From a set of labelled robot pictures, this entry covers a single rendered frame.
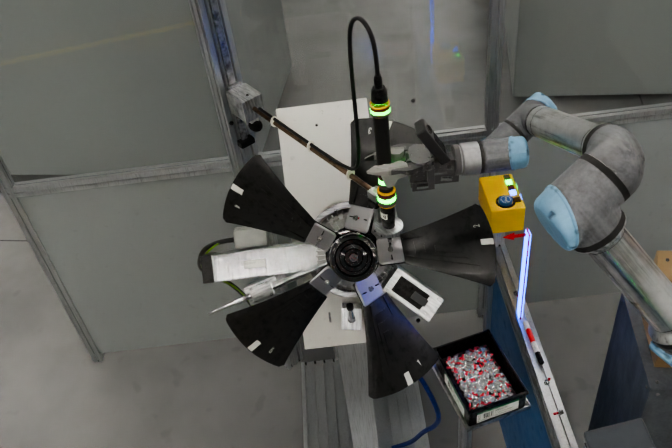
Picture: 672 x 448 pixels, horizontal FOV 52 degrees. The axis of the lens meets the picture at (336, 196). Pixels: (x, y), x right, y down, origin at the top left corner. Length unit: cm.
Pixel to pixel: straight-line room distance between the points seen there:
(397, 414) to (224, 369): 79
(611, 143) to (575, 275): 176
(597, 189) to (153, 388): 225
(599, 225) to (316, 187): 89
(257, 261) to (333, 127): 44
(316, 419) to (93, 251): 107
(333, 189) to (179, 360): 146
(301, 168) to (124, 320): 137
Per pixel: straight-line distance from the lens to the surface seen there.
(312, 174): 198
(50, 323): 360
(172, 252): 277
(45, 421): 325
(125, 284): 293
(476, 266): 175
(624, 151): 137
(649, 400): 184
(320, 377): 290
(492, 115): 245
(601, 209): 135
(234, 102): 206
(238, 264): 189
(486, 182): 214
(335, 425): 277
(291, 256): 187
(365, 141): 179
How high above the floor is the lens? 244
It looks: 40 degrees down
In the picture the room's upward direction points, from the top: 8 degrees counter-clockwise
